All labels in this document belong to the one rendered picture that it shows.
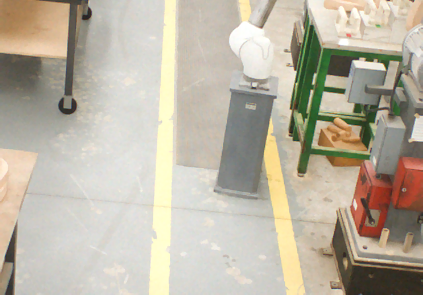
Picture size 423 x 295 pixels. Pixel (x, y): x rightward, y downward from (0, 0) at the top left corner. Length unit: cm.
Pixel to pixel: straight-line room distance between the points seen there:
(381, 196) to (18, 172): 188
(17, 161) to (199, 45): 395
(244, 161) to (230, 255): 69
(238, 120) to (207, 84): 163
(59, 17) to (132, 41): 103
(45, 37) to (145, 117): 87
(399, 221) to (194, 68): 283
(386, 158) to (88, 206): 172
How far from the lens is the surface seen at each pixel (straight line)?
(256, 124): 524
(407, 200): 457
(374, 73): 464
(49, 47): 611
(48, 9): 677
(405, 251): 476
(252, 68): 516
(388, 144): 456
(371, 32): 554
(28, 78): 667
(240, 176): 541
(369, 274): 478
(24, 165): 378
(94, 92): 652
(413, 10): 516
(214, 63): 725
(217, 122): 630
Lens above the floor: 281
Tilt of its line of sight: 27 degrees down
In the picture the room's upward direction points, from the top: 8 degrees clockwise
